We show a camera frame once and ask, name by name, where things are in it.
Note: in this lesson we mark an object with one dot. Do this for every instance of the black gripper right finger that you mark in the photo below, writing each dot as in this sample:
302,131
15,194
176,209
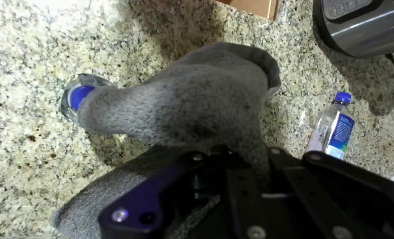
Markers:
347,200

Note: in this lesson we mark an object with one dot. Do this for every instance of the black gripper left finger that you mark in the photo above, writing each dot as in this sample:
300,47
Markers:
161,200

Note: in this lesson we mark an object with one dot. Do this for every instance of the grey cloth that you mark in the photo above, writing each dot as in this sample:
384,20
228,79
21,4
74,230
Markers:
197,101

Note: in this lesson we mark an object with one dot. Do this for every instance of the plastic water bottle blue cap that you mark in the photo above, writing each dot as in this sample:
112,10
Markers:
78,95
334,133

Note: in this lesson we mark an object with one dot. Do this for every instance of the silver black kitchen appliance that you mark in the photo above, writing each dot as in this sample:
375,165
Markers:
364,22

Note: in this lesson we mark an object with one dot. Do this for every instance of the rectangular wooden board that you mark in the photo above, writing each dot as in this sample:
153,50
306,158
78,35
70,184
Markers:
254,7

